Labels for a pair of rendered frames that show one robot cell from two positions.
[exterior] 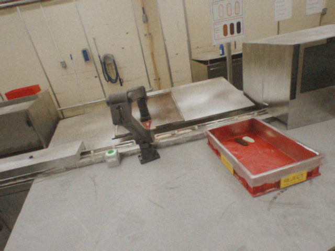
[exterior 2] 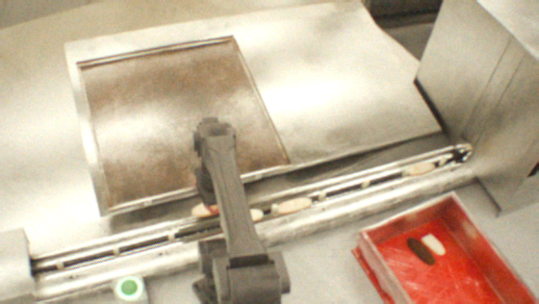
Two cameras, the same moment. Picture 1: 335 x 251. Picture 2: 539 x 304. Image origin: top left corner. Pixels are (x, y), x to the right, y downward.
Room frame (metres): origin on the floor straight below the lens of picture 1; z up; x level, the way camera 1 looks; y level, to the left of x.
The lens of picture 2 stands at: (0.47, 0.34, 1.97)
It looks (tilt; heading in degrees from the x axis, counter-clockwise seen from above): 48 degrees down; 336
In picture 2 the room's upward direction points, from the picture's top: 8 degrees clockwise
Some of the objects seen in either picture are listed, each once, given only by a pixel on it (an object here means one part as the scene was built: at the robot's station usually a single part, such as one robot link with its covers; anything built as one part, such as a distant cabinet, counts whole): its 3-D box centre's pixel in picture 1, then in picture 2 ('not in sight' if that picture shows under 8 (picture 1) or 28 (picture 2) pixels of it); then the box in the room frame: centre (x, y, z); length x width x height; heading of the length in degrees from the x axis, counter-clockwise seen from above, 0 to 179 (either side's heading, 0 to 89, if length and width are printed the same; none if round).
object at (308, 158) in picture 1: (253, 148); (454, 291); (0.83, -0.40, 0.87); 0.49 x 0.34 x 0.10; 8
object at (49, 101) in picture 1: (35, 115); not in sight; (4.07, 2.63, 0.44); 0.70 x 0.55 x 0.87; 94
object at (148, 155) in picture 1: (147, 151); (220, 282); (1.02, 0.14, 0.86); 0.12 x 0.09 x 0.08; 105
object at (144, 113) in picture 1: (144, 112); (213, 177); (1.18, 0.13, 1.05); 0.10 x 0.07 x 0.07; 4
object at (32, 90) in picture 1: (23, 91); not in sight; (4.07, 2.63, 0.94); 0.51 x 0.36 x 0.13; 98
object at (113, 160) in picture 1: (113, 160); (131, 297); (1.04, 0.36, 0.84); 0.08 x 0.08 x 0.11; 4
